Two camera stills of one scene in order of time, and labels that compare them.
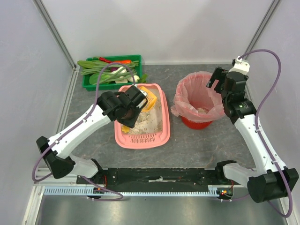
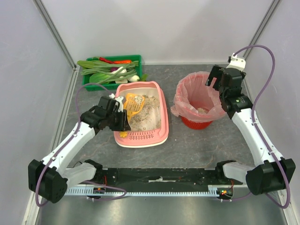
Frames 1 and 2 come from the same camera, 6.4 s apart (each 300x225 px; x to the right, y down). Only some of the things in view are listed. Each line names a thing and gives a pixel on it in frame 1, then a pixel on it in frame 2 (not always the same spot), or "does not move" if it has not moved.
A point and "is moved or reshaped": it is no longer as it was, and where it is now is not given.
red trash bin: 195,125 does not move
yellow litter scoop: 151,100 is moved or reshaped
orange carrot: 124,61 does not move
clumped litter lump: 201,110 is moved or reshaped
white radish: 123,71 does not move
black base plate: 155,177 does not move
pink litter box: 152,130 does not move
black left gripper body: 137,94 to 120,120
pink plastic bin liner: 194,101 does not move
